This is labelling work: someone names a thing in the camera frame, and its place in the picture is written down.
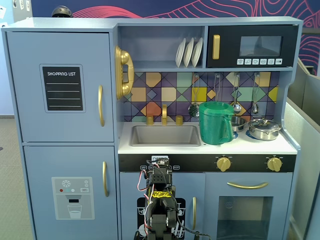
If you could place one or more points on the blue toy kitchen frame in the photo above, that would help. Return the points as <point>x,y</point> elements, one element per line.
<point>62,23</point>

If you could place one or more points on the grey rounded desk partition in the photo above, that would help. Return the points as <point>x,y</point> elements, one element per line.
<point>302,162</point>

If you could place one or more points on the gold tap knob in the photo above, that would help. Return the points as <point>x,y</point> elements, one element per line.
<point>179,120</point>
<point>150,120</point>

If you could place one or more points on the blue ice dispenser fridge door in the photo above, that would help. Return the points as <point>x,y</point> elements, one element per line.
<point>45,162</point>

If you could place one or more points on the white wall socket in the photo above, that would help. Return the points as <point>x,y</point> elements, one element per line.
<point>2,12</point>
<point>3,25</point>

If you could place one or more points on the blue shopping list cabinet door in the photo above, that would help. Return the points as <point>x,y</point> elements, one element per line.
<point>30,100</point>

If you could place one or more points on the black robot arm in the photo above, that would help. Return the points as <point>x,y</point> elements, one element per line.
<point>160,222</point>

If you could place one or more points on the black helmet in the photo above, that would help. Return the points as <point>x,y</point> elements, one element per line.
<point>61,11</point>

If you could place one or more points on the small open steel pot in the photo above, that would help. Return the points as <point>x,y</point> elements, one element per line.
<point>238,123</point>

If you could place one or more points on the grey toy sink basin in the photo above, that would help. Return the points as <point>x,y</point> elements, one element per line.
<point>165,136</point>

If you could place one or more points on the green plastic pitcher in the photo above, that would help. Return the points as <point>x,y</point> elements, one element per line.
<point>212,125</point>

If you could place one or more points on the gold toy telephone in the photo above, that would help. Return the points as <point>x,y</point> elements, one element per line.
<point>125,60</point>

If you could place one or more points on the white toy plate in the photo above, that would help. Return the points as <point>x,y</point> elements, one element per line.
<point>180,52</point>
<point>197,52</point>
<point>188,52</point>

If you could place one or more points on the gold stove knob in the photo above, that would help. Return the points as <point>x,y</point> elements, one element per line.
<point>274,164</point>
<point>223,164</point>

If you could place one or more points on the steel ladle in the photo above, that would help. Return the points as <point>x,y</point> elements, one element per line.
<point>236,108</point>

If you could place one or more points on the blue oven door with window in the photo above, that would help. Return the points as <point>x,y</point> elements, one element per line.
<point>212,190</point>

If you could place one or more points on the steel slotted spoon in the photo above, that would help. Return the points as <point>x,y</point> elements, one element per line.
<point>193,110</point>

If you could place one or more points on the small wrist camera board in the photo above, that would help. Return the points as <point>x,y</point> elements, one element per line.
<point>162,162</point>

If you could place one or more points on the gold toy faucet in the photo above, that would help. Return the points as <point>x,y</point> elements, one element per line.
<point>164,115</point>

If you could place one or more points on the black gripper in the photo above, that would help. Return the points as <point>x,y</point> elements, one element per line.
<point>160,162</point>

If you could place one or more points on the steel pot with lid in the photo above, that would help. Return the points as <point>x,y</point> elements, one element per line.
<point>263,131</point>

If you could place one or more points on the small steel spoon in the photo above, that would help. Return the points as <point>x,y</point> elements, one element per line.
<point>254,108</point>

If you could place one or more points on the grey office partition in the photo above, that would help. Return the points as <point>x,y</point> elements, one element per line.
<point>307,87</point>

